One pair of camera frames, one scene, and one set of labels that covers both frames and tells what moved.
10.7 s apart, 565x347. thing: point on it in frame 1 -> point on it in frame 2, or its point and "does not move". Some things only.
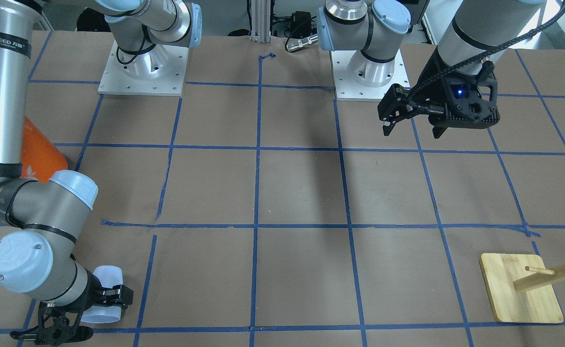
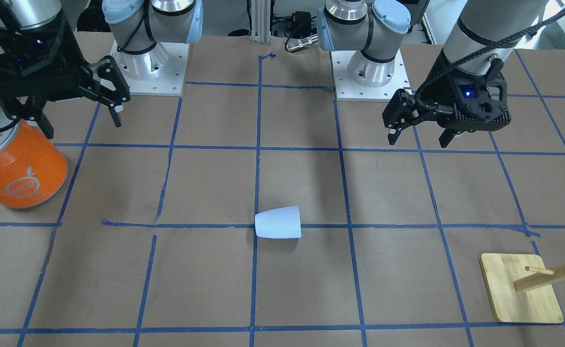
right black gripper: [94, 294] -> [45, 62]
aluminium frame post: [261, 20] does not move
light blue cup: [109, 275] -> [281, 222]
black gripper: [57, 325] -> [22, 60]
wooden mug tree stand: [520, 289] does not move
